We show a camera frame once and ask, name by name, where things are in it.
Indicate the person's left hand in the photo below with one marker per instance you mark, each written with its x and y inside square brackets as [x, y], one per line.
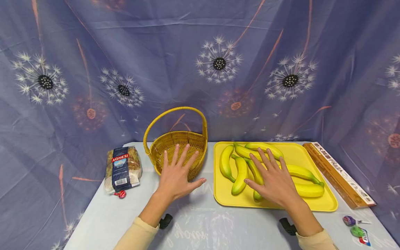
[175, 182]

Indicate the person's right hand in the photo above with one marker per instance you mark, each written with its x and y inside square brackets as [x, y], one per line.
[276, 185]

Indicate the person's right ring finger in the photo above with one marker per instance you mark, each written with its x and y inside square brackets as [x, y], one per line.
[275, 159]

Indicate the person's right thumb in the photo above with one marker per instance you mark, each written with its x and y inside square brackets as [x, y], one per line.
[252, 185]

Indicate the person's right middle finger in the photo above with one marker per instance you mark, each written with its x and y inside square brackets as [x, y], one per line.
[266, 159]

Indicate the person's left little finger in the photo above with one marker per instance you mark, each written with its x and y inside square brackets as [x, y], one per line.
[165, 161]

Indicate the person's left middle finger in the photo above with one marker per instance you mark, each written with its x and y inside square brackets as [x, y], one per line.
[184, 157]

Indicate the person's left ring finger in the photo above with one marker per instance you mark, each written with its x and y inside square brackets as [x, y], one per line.
[175, 157]

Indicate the person's left index finger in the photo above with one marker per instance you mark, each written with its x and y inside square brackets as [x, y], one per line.
[192, 162]

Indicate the person's left thumb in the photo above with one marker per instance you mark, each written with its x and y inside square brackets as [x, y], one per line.
[197, 184]

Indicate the person's right little finger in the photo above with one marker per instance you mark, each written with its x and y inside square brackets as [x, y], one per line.
[283, 167]

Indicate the person's right index finger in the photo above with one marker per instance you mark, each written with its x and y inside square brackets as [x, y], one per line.
[258, 165]

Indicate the person's left forearm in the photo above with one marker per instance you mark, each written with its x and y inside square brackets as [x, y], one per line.
[147, 225]

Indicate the person's right forearm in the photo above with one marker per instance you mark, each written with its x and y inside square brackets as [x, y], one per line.
[309, 225]

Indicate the pile of yellow bananas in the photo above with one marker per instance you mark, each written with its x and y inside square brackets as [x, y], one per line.
[240, 173]

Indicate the yellow plastic tray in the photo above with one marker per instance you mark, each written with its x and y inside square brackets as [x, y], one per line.
[297, 151]

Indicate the clear pasta bag blue label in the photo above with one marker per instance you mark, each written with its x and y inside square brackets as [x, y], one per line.
[122, 168]

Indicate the red wrapped candy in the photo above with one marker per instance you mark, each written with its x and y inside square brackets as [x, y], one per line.
[122, 194]

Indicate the long brown pasta box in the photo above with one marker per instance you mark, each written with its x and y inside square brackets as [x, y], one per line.
[339, 175]

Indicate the purple wrapped candy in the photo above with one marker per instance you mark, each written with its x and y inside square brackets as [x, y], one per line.
[348, 220]

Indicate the green wrapped candy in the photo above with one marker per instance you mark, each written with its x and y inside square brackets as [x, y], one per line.
[356, 231]

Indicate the red blue white candy wrapper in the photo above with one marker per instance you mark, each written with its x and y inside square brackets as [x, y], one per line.
[365, 240]

